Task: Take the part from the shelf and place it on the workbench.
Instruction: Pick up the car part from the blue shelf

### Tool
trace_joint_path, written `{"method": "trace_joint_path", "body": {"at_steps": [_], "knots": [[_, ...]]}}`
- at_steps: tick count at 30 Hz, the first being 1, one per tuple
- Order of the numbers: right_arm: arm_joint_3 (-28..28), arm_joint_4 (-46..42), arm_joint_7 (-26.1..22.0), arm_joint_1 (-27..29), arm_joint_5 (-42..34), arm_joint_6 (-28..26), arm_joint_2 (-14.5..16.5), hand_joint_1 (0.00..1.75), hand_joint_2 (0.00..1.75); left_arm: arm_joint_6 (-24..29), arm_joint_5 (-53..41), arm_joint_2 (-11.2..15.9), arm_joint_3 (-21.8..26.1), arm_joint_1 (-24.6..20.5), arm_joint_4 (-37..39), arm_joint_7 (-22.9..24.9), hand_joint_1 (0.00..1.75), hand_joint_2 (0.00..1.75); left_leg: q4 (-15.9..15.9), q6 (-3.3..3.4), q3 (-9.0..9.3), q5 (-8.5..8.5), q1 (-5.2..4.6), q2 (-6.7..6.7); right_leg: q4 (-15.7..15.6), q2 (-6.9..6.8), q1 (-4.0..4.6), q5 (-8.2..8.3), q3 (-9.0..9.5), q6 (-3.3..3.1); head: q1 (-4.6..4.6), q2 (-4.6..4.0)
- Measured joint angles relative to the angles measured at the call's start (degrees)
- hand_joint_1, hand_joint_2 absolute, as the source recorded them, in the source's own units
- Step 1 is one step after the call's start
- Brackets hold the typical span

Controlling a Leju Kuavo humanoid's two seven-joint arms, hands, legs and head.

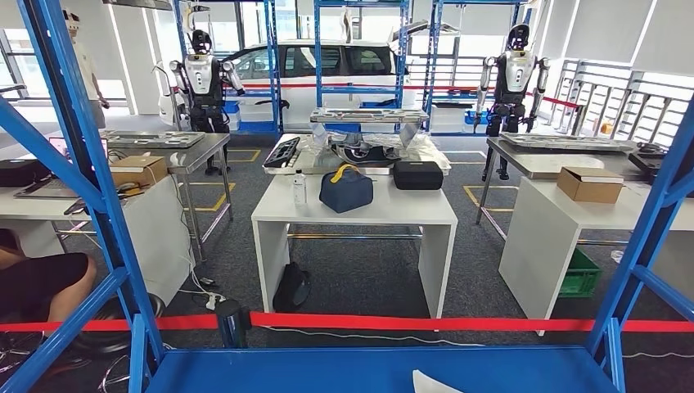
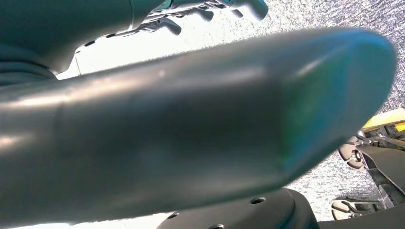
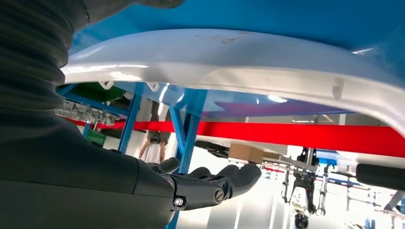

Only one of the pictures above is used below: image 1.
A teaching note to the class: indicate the white curved plastic car part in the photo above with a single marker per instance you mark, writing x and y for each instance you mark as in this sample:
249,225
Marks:
428,385

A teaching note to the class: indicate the black car part in plastic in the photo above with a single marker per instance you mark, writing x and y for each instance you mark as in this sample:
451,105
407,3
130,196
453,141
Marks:
363,154

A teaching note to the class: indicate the black part tray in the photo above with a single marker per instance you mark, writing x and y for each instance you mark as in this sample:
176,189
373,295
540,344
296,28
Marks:
282,152
645,161

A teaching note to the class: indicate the grey part tray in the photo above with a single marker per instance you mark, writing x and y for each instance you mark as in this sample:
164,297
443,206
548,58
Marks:
152,139
368,115
564,142

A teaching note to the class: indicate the blue metal shelf rack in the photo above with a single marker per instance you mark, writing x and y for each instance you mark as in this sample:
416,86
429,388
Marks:
379,371
273,54
431,54
358,89

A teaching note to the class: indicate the white table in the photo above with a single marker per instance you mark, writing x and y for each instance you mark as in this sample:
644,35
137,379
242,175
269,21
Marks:
390,209
157,238
537,244

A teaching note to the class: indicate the clear plastic bottle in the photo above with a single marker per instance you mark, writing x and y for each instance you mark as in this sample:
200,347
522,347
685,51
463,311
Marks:
300,192

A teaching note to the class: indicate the black zip case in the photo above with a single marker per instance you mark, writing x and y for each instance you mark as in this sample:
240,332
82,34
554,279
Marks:
21,172
417,175

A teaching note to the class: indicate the white car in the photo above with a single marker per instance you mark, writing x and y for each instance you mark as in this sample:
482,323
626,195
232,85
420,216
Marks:
303,111

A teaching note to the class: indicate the black backpack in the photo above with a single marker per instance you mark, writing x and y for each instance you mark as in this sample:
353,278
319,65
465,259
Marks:
290,290

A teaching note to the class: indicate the red barrier tape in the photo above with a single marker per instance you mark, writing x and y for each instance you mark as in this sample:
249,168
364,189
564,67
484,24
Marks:
406,323

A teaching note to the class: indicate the white power strip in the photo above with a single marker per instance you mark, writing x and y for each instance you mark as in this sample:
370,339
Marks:
214,301

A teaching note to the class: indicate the black and silver humanoid robot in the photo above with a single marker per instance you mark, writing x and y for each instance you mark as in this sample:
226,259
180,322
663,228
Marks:
203,81
515,70

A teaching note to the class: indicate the cardboard box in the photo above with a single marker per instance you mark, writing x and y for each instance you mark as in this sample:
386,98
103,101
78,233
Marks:
588,187
138,171

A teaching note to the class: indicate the yellow and black tool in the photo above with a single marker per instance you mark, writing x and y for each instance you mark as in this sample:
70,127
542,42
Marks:
131,190

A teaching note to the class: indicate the green plastic crate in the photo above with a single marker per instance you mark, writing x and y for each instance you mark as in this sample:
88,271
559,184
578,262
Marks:
580,276

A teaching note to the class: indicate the black round stool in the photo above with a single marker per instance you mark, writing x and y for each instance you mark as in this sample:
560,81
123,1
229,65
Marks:
103,339

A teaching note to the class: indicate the person with headset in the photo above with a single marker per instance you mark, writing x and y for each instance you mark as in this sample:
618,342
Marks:
89,70

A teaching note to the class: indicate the metal railing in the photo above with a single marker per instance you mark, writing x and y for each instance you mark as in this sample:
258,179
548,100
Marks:
623,108

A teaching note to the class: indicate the laptop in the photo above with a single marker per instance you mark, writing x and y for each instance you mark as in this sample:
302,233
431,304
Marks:
46,190

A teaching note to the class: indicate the seated person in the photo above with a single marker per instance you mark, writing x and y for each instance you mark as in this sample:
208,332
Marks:
38,282

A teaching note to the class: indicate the black barrier post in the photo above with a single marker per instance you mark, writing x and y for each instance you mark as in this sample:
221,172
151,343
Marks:
232,325

